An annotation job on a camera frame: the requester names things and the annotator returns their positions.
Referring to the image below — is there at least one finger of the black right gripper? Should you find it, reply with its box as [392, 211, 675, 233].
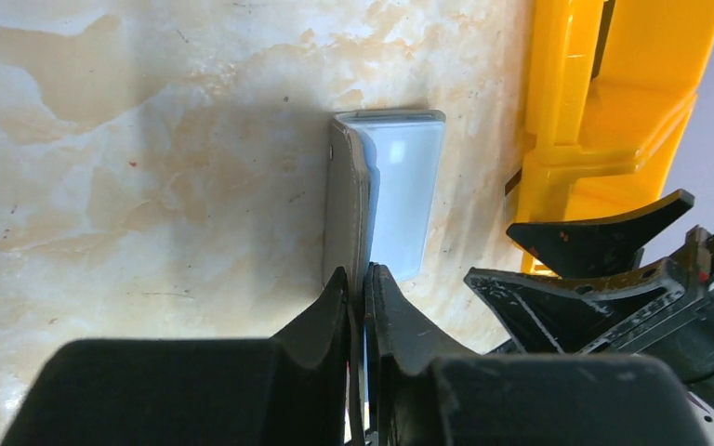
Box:
[507, 189, 694, 279]
[464, 256, 696, 358]

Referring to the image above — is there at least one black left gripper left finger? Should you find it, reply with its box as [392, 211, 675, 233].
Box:
[2, 269, 349, 445]

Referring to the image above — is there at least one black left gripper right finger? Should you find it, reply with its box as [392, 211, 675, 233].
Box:
[364, 264, 708, 445]

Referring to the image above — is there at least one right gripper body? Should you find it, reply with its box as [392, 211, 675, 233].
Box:
[486, 224, 714, 432]

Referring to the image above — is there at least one grey leather card holder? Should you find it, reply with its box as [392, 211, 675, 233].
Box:
[322, 109, 447, 395]

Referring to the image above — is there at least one yellow plastic bin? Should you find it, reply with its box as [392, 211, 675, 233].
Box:
[504, 0, 714, 275]

